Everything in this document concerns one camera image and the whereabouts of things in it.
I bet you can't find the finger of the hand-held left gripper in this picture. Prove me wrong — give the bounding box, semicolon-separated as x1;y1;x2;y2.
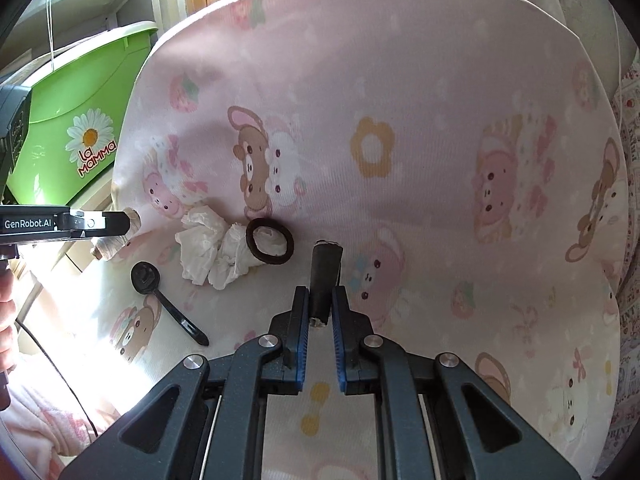
57;209;132;240

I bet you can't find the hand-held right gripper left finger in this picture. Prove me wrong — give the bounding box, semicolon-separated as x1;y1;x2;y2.
60;286;311;480

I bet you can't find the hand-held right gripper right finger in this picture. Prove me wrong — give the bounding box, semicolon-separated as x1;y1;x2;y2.
331;285;583;480

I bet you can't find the beige thread spool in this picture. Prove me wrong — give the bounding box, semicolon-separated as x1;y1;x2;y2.
92;207;141;262

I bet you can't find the black plastic spoon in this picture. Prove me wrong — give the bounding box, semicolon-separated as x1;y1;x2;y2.
130;261;210;347

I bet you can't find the dark cylindrical tube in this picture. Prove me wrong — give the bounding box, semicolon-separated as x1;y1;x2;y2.
310;241;343;328

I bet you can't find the white tissue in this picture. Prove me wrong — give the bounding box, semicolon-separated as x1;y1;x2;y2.
175;205;258;291

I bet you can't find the black hair tie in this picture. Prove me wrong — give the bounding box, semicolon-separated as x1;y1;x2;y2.
245;217;295;265

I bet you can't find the person's left hand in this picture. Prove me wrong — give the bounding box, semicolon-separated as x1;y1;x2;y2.
0;260;18;373

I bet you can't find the green storage box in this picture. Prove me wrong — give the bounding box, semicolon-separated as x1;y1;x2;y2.
5;21;160;202

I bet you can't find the pink bear print tablecloth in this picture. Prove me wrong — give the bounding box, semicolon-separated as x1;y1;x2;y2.
107;0;632;480

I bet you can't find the printed patchwork blanket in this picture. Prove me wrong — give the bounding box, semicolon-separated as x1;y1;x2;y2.
607;55;640;461

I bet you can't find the black cable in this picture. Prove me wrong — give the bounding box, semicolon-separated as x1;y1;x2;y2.
15;322;99;437

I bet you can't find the white hanging cord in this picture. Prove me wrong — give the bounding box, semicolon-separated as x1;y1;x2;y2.
45;0;57;74

